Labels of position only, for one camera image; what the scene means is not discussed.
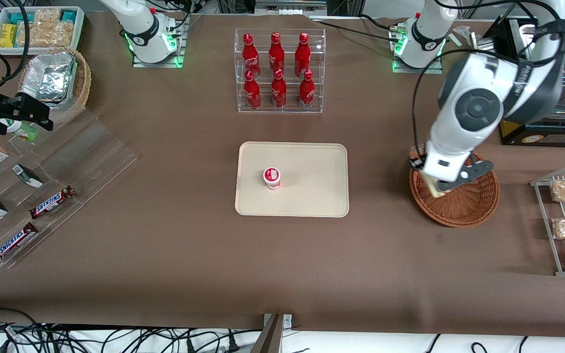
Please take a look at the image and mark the black table cable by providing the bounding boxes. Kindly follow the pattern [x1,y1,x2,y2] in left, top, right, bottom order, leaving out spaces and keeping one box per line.
[312,14,407,44]

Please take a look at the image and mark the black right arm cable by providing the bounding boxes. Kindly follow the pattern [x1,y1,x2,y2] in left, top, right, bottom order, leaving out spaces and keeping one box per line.
[0,0,32,92]

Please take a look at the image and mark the clear acrylic bottle rack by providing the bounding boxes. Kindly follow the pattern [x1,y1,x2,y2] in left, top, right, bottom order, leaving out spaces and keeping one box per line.
[234,28,326,114]

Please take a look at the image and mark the black cable bundle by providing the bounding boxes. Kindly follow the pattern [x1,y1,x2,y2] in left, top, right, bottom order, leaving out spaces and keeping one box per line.
[0,307,244,353]

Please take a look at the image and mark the clear acrylic display stand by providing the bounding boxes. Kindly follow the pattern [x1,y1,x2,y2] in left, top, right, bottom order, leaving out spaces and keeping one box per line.
[0,109,139,270]

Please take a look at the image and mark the brown table cover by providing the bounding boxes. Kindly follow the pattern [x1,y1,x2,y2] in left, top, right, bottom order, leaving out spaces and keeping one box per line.
[0,11,565,339]

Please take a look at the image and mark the yellow snack pack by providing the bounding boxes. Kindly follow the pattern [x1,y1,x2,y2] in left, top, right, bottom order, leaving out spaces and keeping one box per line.
[0,23,18,49]

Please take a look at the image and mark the red cola bottle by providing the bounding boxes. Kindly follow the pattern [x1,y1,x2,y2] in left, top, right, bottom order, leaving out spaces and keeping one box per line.
[268,32,286,75]
[243,70,262,110]
[294,33,311,77]
[298,70,316,110]
[242,33,261,79]
[271,69,287,109]

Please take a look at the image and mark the beige plastic tray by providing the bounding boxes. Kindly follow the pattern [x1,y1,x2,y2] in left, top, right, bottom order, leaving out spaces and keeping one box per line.
[235,142,350,218]

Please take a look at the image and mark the stacked aluminium foil trays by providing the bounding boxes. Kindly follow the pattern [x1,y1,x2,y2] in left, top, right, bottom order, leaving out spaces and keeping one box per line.
[20,51,78,103]

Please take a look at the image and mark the green white small bottle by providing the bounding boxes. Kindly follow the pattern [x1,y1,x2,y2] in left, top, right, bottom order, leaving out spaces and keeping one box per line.
[0,118,39,142]

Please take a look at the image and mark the tan wicker basket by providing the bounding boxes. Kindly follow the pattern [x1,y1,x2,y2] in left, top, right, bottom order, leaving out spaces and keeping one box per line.
[18,47,92,124]

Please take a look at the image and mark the steel pan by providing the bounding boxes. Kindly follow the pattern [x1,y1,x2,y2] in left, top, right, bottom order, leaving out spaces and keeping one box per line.
[519,24,540,47]

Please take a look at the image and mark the triangle sandwich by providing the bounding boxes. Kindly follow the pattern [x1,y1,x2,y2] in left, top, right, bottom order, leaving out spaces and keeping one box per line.
[409,146,446,199]

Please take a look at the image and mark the brown wicker basket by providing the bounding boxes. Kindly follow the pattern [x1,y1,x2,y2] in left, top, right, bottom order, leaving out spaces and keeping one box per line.
[409,150,500,228]

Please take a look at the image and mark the red white yogurt cup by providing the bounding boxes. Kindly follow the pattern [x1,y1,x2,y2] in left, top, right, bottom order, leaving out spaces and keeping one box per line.
[263,167,282,190]

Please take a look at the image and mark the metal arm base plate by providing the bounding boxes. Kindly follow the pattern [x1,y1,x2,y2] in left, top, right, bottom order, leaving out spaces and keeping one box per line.
[391,20,445,76]
[131,14,186,69]

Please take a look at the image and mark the snickers chocolate bar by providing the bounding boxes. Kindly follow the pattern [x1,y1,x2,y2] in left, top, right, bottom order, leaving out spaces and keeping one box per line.
[29,185,76,220]
[0,222,39,265]

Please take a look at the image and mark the clear bags of crackers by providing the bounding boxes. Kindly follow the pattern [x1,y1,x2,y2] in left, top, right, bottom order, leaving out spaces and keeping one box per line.
[17,8,75,48]

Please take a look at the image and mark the metal bracket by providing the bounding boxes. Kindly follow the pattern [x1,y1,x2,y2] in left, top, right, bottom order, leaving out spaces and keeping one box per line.
[250,313,293,353]

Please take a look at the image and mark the white plastic bin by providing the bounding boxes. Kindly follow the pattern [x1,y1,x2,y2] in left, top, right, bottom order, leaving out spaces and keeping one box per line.
[0,6,86,56]

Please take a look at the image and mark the grey wire rack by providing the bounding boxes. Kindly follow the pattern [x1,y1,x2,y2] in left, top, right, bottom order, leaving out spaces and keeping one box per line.
[530,164,565,277]

